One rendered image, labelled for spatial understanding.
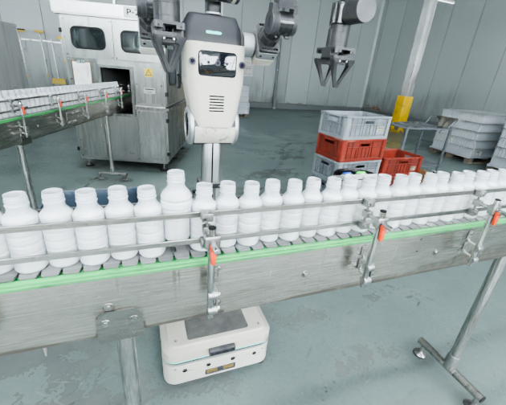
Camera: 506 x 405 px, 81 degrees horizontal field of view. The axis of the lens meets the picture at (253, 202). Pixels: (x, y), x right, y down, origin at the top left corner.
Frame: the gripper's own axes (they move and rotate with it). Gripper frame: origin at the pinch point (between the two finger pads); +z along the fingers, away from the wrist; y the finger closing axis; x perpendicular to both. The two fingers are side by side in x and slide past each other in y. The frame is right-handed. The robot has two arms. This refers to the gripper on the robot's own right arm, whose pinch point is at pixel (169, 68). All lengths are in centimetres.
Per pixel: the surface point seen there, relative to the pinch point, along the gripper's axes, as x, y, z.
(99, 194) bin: -23, -42, 47
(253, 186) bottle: 16.8, 17.0, 24.2
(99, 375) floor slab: -34, -38, 140
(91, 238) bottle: -18.3, 17.8, 33.2
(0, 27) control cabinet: -217, -636, -45
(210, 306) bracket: 5, 26, 50
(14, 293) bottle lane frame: -33, 20, 43
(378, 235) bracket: 50, 26, 36
